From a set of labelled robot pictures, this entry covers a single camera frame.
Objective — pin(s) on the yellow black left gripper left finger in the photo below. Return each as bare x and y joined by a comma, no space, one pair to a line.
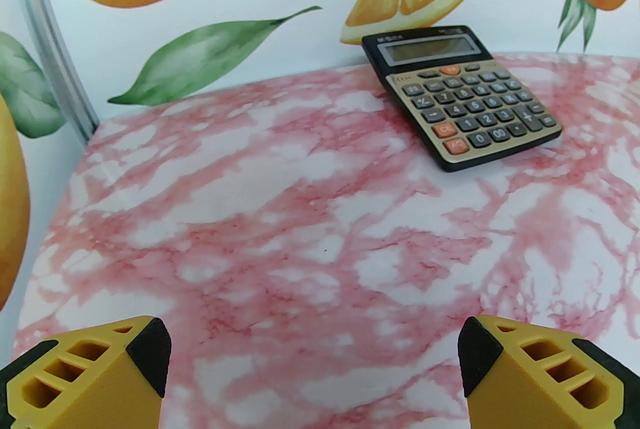
95,382

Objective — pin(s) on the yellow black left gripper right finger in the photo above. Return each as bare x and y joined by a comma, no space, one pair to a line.
540,382

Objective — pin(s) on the grey desk calculator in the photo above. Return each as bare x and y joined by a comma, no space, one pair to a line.
470,107

